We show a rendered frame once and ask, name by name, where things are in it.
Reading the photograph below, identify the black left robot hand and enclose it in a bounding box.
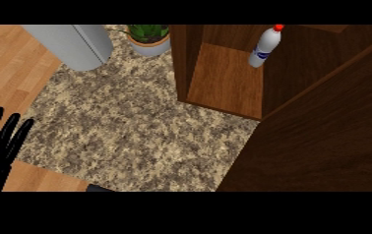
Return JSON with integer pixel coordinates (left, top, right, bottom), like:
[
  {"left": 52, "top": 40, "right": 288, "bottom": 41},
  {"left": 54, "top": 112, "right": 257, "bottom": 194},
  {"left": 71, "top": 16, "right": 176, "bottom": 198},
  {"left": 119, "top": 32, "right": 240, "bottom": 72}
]
[{"left": 0, "top": 106, "right": 37, "bottom": 192}]

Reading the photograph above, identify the dark wooden cabinet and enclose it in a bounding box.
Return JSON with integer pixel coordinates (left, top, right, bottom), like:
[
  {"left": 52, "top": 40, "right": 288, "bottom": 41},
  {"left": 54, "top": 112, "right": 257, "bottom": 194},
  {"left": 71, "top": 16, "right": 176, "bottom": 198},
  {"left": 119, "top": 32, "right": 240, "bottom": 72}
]
[{"left": 169, "top": 24, "right": 372, "bottom": 121}]

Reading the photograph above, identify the white red-capped water bottle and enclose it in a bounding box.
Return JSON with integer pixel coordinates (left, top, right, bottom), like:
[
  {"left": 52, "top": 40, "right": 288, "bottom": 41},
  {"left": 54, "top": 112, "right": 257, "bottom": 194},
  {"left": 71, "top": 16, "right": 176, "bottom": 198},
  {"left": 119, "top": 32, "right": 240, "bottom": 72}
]
[{"left": 247, "top": 24, "right": 287, "bottom": 69}]

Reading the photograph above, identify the dark wooden cabinet door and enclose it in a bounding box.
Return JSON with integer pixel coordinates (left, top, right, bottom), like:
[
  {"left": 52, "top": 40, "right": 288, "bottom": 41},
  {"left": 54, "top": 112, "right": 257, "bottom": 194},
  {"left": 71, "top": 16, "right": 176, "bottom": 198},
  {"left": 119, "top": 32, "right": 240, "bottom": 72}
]
[{"left": 216, "top": 46, "right": 372, "bottom": 193}]

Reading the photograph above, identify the grey rounded appliance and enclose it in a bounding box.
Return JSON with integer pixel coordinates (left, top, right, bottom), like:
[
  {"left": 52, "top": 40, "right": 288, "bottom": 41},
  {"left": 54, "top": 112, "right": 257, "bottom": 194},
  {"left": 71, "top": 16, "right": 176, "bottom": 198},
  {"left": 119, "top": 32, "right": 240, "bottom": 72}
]
[{"left": 21, "top": 24, "right": 116, "bottom": 72}]

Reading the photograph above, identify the potted green plant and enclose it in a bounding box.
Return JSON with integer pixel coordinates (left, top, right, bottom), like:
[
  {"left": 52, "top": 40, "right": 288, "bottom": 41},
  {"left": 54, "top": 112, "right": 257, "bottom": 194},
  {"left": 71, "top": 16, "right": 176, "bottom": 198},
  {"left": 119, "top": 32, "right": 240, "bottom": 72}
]
[{"left": 116, "top": 24, "right": 172, "bottom": 57}]

